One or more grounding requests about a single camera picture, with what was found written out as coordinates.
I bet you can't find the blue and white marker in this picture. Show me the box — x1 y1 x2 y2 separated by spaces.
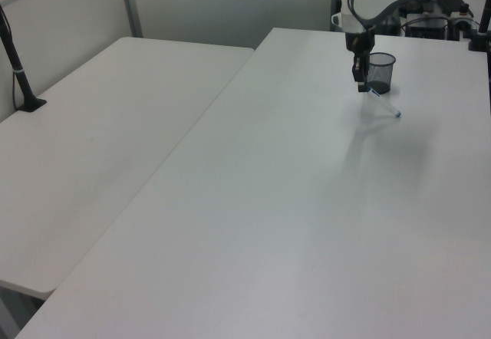
364 84 403 119

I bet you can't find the black mesh pen cup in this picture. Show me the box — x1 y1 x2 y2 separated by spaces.
367 51 397 96

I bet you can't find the grey partition post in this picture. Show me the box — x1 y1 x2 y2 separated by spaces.
117 0 143 39

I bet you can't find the black pole with white band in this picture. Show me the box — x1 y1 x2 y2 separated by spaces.
0 4 48 114

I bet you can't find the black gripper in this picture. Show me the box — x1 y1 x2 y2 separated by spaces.
344 30 376 94

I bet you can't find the black lab equipment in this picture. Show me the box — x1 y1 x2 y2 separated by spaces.
390 0 476 42

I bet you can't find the black camera stand pole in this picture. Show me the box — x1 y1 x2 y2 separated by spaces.
466 0 491 53

